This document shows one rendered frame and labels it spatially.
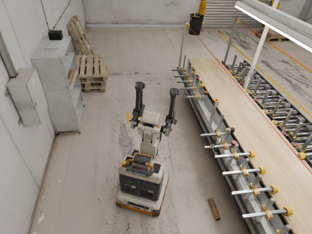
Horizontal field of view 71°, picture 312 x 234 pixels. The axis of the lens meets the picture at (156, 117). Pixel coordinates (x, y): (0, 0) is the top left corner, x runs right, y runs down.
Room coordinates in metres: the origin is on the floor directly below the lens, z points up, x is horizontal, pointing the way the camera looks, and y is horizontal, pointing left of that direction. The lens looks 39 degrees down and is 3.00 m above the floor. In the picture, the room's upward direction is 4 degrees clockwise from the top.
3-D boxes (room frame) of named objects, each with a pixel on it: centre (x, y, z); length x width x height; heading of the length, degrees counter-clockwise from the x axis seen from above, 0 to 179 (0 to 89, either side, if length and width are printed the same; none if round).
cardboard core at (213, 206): (1.61, -0.92, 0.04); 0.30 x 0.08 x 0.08; 11
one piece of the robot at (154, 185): (1.73, 0.13, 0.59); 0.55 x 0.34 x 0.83; 77
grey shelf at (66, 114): (3.39, 1.74, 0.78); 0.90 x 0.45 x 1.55; 11
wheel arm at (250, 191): (1.35, -1.10, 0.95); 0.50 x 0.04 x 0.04; 101
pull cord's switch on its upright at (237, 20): (4.85, -1.55, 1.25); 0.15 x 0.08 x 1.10; 11
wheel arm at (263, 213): (1.10, -1.15, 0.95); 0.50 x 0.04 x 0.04; 101
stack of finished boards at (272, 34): (9.44, -5.39, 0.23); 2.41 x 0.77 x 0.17; 103
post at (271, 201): (1.15, -1.15, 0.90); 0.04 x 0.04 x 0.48; 11
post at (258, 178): (1.39, -1.11, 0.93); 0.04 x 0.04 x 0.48; 11
